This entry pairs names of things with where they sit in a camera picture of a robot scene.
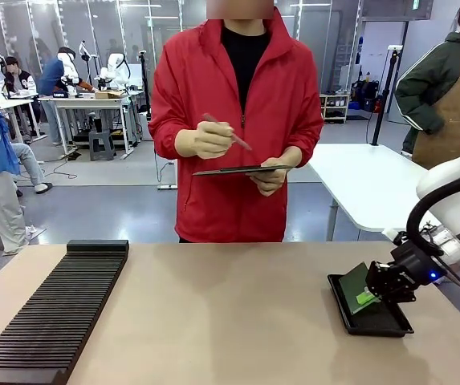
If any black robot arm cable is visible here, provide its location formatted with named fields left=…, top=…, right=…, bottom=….
left=405, top=176, right=460, bottom=294

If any green PCB board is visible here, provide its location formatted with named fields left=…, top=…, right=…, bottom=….
left=338, top=262, right=383, bottom=316

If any reddish brown pen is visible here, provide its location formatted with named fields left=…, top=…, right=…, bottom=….
left=202, top=112, right=254, bottom=152

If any person's right hand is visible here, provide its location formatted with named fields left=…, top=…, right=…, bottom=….
left=174, top=120, right=235, bottom=160

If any person in red jacket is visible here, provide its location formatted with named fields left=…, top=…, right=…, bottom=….
left=148, top=0, right=325, bottom=244

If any low wooden shelf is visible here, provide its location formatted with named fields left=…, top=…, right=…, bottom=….
left=319, top=92, right=352, bottom=125

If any black tripod stand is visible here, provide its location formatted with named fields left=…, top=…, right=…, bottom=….
left=367, top=45, right=405, bottom=147

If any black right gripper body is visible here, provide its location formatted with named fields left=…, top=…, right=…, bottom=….
left=389, top=239, right=442, bottom=287

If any white background desk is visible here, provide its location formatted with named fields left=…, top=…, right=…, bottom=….
left=39, top=91, right=145, bottom=160

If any person's right forearm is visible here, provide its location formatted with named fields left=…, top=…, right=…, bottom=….
left=148, top=114, right=189, bottom=162

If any person's left forearm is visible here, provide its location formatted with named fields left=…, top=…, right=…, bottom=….
left=281, top=114, right=325, bottom=169

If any seated person in varsity jacket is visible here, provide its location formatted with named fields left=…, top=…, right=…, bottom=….
left=2, top=55, right=41, bottom=140

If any person in brown apron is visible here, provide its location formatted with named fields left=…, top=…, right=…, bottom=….
left=393, top=0, right=460, bottom=172

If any seated person in blue top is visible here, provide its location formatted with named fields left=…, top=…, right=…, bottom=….
left=36, top=47, right=79, bottom=146

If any black slotted PCB rack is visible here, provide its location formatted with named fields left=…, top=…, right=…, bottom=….
left=0, top=239, right=130, bottom=382

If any white side table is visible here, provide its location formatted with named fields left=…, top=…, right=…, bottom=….
left=304, top=142, right=432, bottom=242

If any person's left hand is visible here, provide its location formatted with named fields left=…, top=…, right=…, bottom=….
left=249, top=157, right=295, bottom=198

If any grey plastic stool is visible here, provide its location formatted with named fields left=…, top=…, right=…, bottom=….
left=88, top=129, right=117, bottom=163

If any seated person's grey-trousered leg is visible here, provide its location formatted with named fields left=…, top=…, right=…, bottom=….
left=11, top=142, right=55, bottom=196

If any black plastic tray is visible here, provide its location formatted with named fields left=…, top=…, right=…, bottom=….
left=327, top=273, right=416, bottom=338

